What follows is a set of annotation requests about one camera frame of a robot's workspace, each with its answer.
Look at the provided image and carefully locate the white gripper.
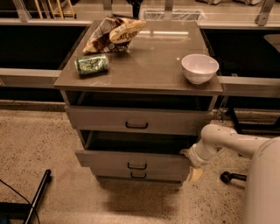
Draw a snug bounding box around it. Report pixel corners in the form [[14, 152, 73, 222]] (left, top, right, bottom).
[[180, 144, 209, 182]]

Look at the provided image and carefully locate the grey drawer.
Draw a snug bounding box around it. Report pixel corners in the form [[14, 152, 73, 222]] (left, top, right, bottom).
[[75, 131, 197, 175], [95, 170, 188, 183], [65, 106, 213, 136]]

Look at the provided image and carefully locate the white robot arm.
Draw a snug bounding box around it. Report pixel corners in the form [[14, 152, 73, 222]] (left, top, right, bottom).
[[180, 124, 280, 224]]

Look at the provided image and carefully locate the grey bottom drawer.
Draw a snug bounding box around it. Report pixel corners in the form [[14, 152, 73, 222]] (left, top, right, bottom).
[[95, 170, 188, 183]]

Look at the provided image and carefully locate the grey top drawer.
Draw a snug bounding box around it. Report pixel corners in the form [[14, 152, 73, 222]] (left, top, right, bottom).
[[65, 106, 213, 136]]

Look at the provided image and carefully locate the grey drawer cabinet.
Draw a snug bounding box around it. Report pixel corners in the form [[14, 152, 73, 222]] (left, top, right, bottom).
[[53, 19, 224, 187]]

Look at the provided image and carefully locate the black wheeled base leg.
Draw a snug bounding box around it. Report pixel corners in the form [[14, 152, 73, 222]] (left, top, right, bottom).
[[220, 171, 247, 184]]

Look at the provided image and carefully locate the white bowl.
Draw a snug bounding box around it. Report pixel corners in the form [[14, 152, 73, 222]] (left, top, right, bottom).
[[181, 53, 220, 85]]

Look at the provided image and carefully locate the green soda can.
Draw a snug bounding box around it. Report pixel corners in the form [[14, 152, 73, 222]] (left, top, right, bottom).
[[74, 54, 109, 75]]

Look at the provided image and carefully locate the black stand leg left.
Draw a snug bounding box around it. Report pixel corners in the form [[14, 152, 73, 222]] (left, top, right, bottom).
[[23, 169, 52, 224]]

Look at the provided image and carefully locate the crumpled chip bag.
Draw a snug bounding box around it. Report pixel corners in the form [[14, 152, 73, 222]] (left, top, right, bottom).
[[83, 17, 146, 53]]

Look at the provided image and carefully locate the black cable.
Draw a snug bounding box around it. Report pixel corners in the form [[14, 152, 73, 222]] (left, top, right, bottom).
[[0, 178, 40, 224]]

